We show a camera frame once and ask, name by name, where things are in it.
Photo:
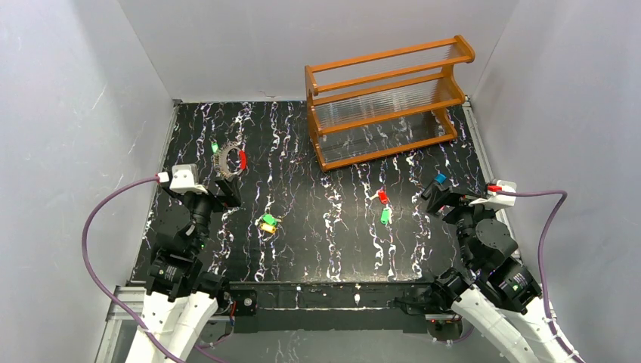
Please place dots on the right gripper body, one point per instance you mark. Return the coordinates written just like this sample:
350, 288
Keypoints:
449, 200

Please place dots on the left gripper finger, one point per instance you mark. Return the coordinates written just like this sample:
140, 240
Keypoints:
225, 196
233, 191

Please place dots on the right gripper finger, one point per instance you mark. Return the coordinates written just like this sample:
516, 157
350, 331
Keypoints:
435, 201
435, 191

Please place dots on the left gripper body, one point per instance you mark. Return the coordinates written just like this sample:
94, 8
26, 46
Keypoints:
224, 192

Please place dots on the metal keyring with red handle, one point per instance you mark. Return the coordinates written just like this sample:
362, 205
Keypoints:
230, 160

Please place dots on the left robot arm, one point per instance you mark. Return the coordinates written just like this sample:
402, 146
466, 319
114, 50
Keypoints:
180, 296

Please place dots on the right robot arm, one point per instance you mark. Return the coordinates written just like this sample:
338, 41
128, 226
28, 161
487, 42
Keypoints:
502, 299

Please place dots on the black marker with blue cap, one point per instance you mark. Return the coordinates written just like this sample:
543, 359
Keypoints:
440, 179

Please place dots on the red key tag with key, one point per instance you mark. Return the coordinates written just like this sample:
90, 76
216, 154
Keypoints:
381, 196

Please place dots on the yellow key tag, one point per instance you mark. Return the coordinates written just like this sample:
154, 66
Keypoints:
268, 228

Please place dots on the orange wooden shelf rack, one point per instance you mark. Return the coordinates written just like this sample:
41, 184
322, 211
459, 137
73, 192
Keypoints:
377, 105

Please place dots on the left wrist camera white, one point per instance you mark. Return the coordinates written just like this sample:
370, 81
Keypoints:
185, 178

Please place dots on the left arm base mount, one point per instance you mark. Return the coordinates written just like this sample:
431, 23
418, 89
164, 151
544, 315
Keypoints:
237, 303

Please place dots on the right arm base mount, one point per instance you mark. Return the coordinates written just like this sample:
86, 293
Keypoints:
442, 323

